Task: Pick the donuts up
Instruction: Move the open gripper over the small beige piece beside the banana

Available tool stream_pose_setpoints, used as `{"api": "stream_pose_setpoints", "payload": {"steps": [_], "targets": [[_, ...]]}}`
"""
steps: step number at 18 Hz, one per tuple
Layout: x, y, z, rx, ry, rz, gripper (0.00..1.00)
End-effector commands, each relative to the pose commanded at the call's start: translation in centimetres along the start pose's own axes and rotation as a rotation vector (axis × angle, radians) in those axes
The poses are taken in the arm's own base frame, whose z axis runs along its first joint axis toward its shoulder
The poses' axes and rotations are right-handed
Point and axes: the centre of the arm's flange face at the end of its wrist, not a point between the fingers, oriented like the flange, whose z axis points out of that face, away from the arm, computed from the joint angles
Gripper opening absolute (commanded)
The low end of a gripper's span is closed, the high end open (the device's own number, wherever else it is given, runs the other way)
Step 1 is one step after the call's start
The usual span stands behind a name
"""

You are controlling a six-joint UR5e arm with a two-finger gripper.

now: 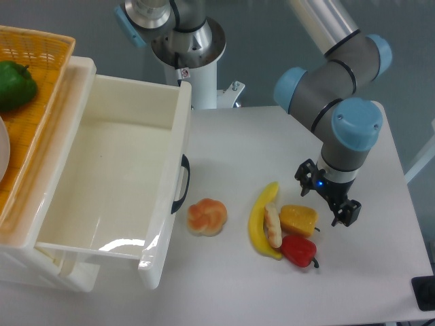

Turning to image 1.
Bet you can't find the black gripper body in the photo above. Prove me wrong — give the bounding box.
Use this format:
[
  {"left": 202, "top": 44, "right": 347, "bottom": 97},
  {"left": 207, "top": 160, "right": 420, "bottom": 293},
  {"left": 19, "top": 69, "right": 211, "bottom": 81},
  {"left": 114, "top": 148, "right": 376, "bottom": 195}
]
[{"left": 313, "top": 167, "right": 356, "bottom": 208}]

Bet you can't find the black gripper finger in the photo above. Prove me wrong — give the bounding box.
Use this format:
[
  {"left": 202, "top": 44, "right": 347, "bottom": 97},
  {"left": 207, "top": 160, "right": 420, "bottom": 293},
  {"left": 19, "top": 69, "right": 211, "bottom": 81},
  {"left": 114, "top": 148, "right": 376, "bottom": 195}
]
[
  {"left": 294, "top": 159, "right": 319, "bottom": 196},
  {"left": 332, "top": 200, "right": 362, "bottom": 227}
]

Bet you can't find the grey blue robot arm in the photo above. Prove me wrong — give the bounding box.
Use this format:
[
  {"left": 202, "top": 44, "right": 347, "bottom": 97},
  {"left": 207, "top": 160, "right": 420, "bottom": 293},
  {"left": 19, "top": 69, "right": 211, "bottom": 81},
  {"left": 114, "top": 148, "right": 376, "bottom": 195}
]
[{"left": 114, "top": 1, "right": 392, "bottom": 225}]

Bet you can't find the long striped pastry stick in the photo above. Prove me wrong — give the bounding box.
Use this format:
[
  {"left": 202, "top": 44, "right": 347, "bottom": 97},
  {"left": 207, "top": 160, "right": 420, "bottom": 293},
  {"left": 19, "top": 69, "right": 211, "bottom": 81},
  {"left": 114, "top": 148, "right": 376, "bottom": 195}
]
[{"left": 264, "top": 202, "right": 282, "bottom": 249}]

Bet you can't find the red bell pepper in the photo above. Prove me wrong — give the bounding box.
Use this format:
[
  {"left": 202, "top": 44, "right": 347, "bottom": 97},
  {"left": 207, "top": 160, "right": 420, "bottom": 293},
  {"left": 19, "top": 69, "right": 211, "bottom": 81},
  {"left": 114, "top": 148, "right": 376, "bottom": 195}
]
[{"left": 281, "top": 234, "right": 319, "bottom": 268}]

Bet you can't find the yellow toy banana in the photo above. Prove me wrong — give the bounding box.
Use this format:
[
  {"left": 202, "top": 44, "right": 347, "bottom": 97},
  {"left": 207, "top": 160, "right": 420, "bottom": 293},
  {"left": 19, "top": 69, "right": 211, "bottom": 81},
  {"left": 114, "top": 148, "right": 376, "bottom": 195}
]
[{"left": 247, "top": 181, "right": 282, "bottom": 260}]

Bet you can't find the black device at edge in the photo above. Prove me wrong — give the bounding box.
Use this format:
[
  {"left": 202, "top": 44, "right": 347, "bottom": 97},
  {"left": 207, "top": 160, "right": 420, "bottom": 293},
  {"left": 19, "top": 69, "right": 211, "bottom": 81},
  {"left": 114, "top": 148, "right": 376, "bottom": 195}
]
[{"left": 411, "top": 275, "right": 435, "bottom": 311}]

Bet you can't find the round twisted bread roll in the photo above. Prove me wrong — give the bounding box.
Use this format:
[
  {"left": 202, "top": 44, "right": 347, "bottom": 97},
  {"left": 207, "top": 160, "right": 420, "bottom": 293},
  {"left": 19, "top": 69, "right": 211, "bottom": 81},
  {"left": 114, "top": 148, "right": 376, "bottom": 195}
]
[{"left": 187, "top": 198, "right": 228, "bottom": 236}]

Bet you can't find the white plastic open drawer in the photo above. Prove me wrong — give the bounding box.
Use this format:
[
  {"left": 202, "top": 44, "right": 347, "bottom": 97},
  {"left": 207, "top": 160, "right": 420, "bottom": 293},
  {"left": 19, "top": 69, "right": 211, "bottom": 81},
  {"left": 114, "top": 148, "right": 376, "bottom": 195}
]
[{"left": 48, "top": 75, "right": 192, "bottom": 289}]

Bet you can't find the orange woven plastic basket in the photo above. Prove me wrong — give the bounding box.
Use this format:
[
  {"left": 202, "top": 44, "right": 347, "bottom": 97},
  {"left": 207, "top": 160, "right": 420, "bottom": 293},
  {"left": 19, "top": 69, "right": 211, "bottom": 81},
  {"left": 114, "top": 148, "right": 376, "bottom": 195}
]
[{"left": 1, "top": 26, "right": 75, "bottom": 230}]

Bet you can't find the white plastic drawer cabinet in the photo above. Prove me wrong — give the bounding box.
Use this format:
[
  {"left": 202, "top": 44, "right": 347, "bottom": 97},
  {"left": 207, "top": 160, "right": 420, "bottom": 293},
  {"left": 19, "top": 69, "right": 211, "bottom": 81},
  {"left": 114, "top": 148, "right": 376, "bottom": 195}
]
[{"left": 1, "top": 56, "right": 99, "bottom": 292}]

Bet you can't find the green bell pepper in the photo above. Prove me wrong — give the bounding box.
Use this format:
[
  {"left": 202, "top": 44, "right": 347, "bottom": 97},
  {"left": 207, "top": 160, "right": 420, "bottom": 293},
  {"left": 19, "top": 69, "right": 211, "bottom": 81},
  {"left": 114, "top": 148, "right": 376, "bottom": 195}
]
[{"left": 1, "top": 60, "right": 38, "bottom": 112}]

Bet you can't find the white plate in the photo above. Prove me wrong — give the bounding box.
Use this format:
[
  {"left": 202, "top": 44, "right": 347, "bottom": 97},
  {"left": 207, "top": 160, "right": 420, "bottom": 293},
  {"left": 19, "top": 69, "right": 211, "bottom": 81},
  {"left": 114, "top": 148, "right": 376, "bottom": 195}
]
[{"left": 0, "top": 119, "right": 10, "bottom": 180}]

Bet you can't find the white frame at right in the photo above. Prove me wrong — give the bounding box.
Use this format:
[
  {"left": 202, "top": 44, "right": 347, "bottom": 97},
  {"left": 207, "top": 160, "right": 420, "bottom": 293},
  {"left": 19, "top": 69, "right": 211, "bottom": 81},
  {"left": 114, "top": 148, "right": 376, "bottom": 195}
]
[{"left": 404, "top": 120, "right": 434, "bottom": 184}]

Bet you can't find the black drawer handle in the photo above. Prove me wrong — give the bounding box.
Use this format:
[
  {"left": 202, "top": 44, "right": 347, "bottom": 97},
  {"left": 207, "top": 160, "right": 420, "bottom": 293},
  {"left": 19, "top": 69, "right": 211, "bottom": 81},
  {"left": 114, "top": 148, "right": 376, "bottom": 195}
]
[{"left": 171, "top": 154, "right": 191, "bottom": 214}]

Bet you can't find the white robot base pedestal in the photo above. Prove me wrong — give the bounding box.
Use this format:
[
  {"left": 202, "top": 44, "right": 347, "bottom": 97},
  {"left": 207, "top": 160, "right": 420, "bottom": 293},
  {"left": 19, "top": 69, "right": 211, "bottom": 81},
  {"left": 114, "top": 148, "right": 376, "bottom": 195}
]
[{"left": 152, "top": 17, "right": 245, "bottom": 109}]

